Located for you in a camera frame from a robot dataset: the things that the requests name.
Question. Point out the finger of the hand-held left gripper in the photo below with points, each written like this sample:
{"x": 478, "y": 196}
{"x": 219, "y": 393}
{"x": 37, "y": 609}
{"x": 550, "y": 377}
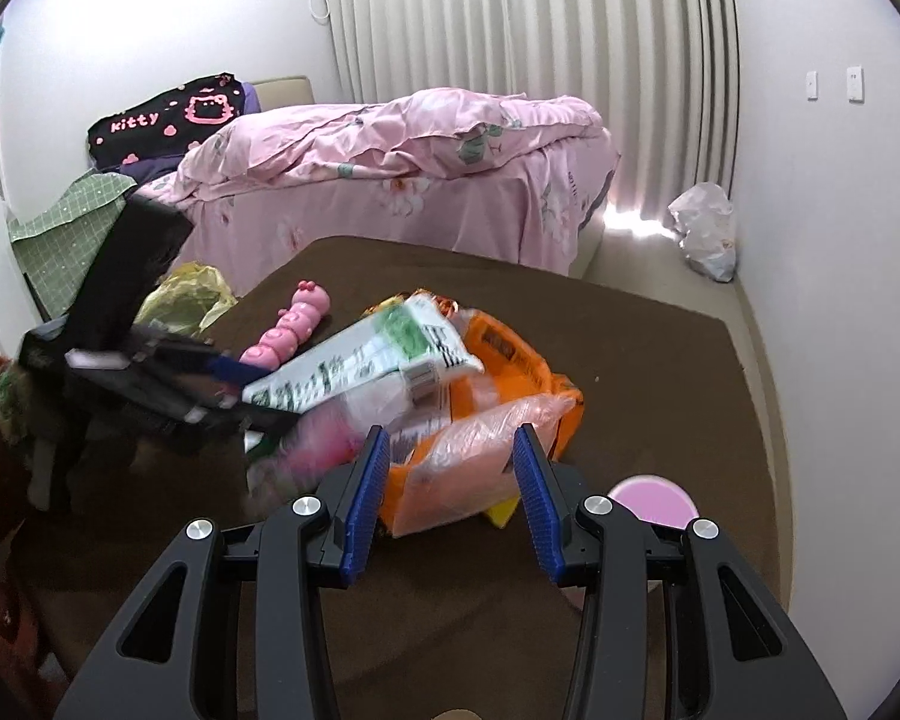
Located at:
{"x": 232, "y": 371}
{"x": 255, "y": 420}

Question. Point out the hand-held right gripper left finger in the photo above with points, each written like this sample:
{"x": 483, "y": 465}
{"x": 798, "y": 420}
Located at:
{"x": 364, "y": 510}

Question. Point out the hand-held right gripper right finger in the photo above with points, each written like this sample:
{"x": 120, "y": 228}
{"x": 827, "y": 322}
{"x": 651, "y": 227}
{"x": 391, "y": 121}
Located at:
{"x": 540, "y": 517}

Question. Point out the yellow packet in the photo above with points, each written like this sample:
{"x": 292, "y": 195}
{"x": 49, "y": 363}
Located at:
{"x": 502, "y": 514}

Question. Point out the pink snack packet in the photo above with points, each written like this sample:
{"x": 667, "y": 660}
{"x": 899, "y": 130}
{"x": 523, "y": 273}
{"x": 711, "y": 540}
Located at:
{"x": 311, "y": 454}

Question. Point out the pink translucent plastic bag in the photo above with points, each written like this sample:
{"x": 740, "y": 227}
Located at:
{"x": 480, "y": 450}

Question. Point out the green and white packet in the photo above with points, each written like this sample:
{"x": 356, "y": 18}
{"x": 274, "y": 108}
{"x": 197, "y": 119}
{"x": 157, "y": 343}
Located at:
{"x": 360, "y": 367}

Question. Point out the orange plastic bag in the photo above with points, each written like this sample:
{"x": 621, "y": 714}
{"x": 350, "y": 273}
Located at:
{"x": 510, "y": 360}

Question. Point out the green checked cloth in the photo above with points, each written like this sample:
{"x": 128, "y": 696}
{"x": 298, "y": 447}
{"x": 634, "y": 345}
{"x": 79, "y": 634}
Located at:
{"x": 52, "y": 255}

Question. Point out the pink caterpillar toy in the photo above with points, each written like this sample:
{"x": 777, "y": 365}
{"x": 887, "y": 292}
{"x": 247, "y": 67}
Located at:
{"x": 292, "y": 322}

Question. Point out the pink bottle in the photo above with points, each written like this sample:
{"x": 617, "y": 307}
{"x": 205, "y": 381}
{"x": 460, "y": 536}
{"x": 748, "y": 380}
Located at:
{"x": 652, "y": 502}

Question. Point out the black blanket with pink print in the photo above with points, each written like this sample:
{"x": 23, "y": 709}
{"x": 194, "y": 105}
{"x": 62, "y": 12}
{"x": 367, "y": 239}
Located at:
{"x": 150, "y": 127}

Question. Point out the beige headboard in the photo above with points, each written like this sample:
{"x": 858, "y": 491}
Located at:
{"x": 285, "y": 94}

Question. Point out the bed with pink floral sheet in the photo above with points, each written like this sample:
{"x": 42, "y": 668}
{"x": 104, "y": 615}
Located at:
{"x": 457, "y": 225}

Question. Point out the pink floral duvet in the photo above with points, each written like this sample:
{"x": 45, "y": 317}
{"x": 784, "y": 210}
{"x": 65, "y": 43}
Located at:
{"x": 420, "y": 135}

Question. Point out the white plastic bag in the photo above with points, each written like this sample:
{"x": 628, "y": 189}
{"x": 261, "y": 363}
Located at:
{"x": 705, "y": 232}

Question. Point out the white pleated curtain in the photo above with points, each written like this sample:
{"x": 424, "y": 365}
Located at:
{"x": 532, "y": 30}

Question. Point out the white wall socket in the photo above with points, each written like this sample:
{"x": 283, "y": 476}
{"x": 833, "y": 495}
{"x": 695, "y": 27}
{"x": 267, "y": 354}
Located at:
{"x": 811, "y": 85}
{"x": 856, "y": 83}

